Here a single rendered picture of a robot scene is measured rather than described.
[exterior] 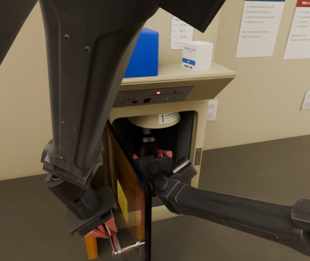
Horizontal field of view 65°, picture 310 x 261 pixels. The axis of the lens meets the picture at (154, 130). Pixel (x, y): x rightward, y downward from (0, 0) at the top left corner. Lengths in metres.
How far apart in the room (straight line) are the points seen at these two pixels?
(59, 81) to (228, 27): 1.09
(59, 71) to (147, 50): 0.37
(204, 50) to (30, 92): 0.75
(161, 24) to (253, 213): 0.46
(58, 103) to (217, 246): 0.79
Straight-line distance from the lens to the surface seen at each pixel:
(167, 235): 0.92
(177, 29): 0.66
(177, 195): 0.60
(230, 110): 1.37
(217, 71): 0.62
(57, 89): 0.20
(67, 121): 0.23
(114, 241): 0.57
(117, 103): 0.61
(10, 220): 1.08
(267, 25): 1.35
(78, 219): 0.53
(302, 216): 0.41
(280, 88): 1.52
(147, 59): 0.53
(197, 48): 0.59
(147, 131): 0.82
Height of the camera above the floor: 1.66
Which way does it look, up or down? 28 degrees down
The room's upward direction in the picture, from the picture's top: 1 degrees clockwise
